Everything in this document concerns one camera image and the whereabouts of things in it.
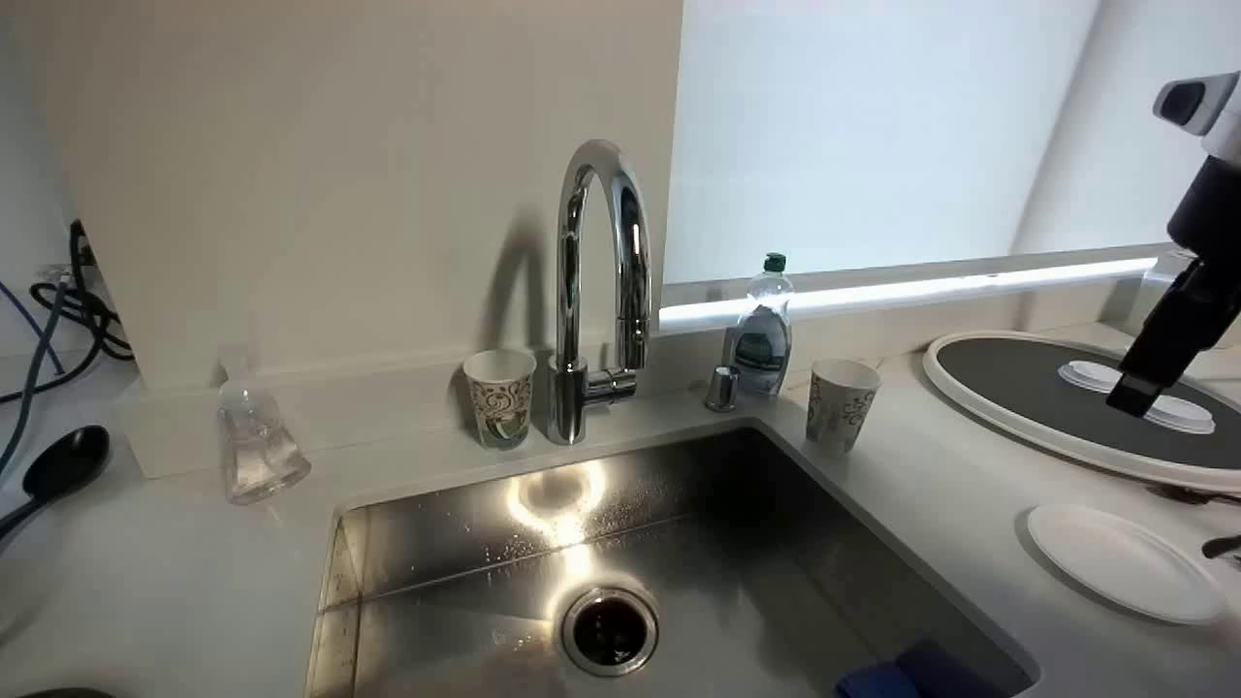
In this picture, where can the white plastic cup lid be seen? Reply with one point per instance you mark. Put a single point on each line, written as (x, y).
(1183, 417)
(1083, 379)

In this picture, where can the stainless steel sink basin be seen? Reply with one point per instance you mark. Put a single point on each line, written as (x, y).
(519, 607)

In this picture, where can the white window blind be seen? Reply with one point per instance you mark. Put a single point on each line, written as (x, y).
(855, 131)

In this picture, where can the clear bottle with green cap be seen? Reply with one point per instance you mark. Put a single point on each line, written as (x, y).
(757, 340)

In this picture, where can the chrome gooseneck faucet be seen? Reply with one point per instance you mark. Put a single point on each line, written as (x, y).
(569, 256)

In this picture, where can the patterned paper coffee cup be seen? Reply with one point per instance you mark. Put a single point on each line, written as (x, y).
(843, 406)
(497, 395)

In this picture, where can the round sink drain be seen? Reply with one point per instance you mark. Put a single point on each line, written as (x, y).
(612, 630)

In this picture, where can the black plastic knife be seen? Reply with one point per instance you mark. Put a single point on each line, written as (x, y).
(1224, 548)

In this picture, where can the blue sponge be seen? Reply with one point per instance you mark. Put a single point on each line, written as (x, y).
(904, 678)

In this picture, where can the black ladle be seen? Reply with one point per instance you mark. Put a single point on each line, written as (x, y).
(64, 467)

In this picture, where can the round black tray white rim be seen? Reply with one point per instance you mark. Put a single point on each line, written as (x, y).
(1009, 391)

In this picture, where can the small metal shaker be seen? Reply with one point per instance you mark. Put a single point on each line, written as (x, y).
(722, 391)

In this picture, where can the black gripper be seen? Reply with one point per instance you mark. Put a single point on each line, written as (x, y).
(1212, 208)

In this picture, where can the white round plate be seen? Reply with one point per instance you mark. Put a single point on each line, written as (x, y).
(1117, 560)

